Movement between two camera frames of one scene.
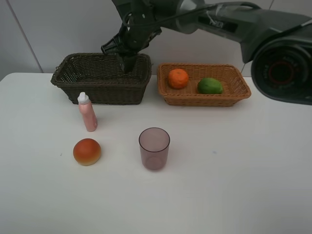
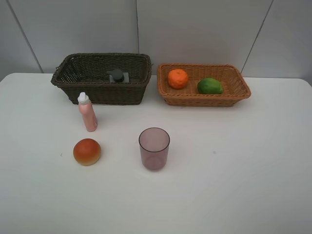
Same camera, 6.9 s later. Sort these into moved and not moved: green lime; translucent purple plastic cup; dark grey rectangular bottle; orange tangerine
Moved: dark grey rectangular bottle
Not moved: orange tangerine; green lime; translucent purple plastic cup
